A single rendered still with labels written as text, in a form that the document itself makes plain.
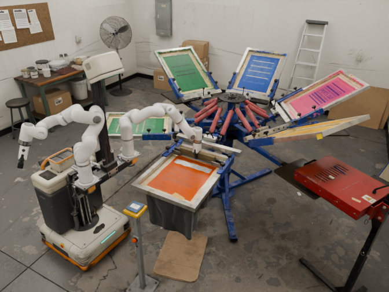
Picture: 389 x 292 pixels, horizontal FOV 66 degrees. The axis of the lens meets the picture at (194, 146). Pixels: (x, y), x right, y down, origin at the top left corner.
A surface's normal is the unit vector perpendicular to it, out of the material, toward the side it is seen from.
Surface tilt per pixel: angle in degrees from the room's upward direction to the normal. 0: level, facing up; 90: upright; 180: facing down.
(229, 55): 90
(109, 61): 64
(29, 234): 0
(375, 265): 0
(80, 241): 0
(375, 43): 90
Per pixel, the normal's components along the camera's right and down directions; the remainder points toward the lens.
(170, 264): 0.03, -0.86
